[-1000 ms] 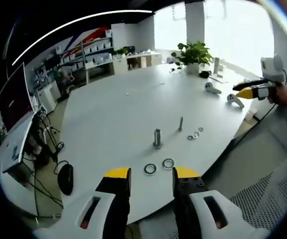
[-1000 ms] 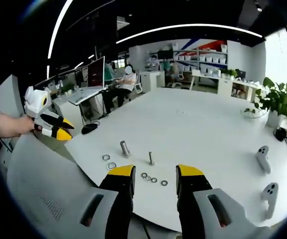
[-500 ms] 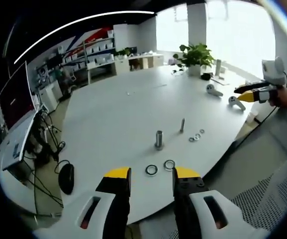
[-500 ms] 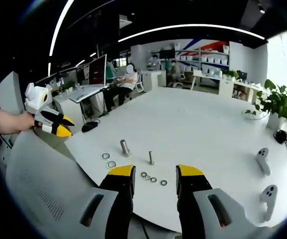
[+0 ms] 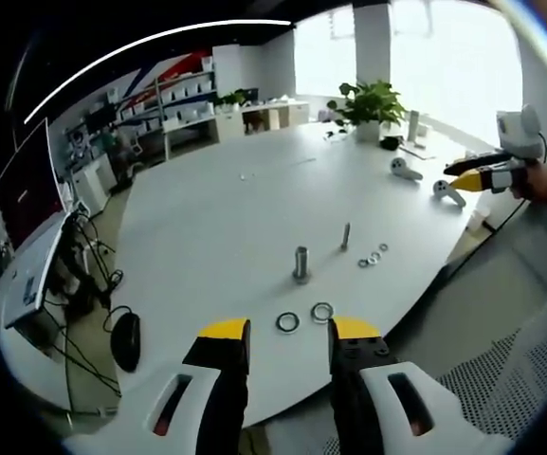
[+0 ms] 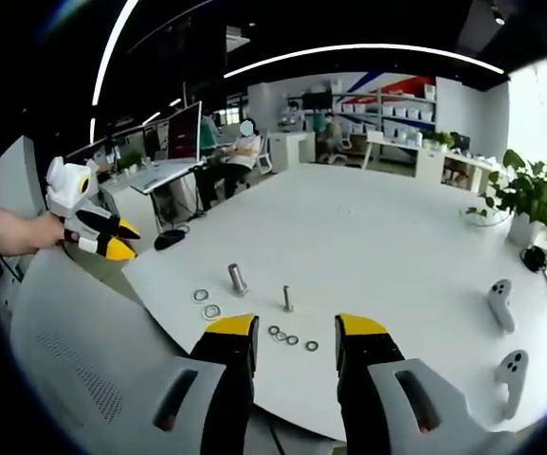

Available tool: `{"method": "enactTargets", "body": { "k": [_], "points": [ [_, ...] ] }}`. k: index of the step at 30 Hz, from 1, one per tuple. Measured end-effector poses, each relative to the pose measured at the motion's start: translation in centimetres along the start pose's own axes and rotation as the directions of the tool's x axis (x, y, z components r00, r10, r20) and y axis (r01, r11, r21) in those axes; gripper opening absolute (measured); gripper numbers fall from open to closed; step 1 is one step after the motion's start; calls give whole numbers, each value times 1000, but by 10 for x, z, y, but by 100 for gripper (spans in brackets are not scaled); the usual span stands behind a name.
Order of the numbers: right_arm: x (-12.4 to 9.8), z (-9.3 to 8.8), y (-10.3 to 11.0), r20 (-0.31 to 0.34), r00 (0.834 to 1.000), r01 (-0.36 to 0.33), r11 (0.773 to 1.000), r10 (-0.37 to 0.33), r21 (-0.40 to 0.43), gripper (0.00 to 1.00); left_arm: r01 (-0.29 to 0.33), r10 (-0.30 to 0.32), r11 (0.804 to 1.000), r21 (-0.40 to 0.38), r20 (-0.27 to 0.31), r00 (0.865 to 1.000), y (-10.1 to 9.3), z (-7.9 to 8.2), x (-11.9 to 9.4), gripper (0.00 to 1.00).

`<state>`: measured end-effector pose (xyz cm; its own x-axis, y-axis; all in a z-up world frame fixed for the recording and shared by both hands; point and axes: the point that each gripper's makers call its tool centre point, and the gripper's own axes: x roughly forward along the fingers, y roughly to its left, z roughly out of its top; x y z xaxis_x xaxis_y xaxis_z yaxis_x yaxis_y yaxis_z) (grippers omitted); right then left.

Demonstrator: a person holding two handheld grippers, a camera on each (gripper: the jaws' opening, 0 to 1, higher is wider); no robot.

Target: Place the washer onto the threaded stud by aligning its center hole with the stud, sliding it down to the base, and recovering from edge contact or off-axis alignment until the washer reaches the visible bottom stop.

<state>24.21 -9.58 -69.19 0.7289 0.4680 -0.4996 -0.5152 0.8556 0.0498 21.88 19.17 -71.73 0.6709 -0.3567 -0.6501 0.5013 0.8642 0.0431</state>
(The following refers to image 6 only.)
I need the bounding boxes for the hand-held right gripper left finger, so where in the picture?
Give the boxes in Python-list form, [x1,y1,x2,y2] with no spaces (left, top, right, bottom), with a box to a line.
[130,312,261,455]

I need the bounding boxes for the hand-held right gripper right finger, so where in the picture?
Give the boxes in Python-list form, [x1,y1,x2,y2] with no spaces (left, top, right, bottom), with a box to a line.
[334,312,504,455]

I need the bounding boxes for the large threaded steel stud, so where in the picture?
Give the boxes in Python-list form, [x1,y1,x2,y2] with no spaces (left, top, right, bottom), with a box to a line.
[227,263,250,298]

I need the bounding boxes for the person's left hand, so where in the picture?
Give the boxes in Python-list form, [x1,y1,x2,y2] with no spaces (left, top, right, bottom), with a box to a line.
[35,210,68,251]

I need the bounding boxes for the white partition panel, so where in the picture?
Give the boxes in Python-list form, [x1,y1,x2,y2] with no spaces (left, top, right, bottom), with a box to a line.
[0,134,47,220]

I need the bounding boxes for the black round floor object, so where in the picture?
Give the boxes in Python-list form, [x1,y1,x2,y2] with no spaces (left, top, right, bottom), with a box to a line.
[153,228,191,252]

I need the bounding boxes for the white office desk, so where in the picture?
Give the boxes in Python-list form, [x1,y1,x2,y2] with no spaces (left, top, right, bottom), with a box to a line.
[128,157,207,196]

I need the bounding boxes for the white perforated chair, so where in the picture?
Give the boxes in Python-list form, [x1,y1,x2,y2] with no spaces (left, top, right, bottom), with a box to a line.
[9,245,203,455]

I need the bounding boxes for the computer monitor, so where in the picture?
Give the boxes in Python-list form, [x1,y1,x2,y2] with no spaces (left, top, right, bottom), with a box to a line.
[165,100,205,165]

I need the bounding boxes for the white handheld controller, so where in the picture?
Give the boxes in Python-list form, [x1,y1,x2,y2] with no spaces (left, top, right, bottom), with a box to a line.
[494,349,530,421]
[486,279,517,334]

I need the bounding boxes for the long curved ceiling light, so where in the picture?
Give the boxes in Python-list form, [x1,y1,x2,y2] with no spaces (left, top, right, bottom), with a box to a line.
[90,0,140,108]
[222,43,506,80]

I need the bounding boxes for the white mesh office chair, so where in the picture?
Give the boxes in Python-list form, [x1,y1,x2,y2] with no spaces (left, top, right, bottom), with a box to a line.
[252,136,275,175]

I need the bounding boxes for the white cabinet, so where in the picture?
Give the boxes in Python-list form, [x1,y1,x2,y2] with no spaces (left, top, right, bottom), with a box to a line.
[267,130,318,174]

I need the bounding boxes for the small black device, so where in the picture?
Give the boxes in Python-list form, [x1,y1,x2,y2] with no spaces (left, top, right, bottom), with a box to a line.
[520,245,547,273]

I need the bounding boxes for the low white sideboard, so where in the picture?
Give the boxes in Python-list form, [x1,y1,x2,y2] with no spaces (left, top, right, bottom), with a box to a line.
[413,140,509,196]

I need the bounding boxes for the green potted plant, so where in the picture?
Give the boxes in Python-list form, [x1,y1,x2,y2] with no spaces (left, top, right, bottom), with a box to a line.
[465,148,547,248]

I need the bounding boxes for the white side table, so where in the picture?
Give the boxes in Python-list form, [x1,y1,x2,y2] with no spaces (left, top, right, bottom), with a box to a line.
[359,129,422,173]

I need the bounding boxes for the small green plants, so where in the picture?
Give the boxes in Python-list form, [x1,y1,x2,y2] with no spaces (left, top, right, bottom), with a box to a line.
[421,129,458,152]

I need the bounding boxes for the shelf with white bins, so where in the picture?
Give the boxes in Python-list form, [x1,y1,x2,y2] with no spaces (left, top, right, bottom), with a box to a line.
[331,77,439,144]

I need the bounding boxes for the black cable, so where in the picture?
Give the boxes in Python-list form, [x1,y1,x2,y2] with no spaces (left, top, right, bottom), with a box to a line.
[0,226,24,282]

